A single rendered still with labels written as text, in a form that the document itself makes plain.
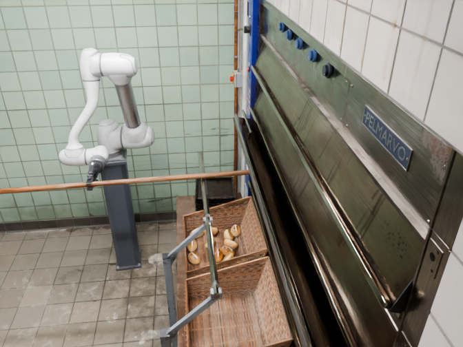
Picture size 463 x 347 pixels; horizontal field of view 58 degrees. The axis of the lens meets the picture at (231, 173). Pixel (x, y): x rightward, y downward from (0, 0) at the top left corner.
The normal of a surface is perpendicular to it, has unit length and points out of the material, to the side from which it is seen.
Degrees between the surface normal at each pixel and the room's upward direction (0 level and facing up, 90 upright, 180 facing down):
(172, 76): 90
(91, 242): 0
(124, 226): 90
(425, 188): 90
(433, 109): 90
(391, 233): 70
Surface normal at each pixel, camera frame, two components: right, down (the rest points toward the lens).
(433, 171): -0.99, 0.06
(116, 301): 0.00, -0.86
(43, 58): 0.11, 0.50
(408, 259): -0.93, -0.24
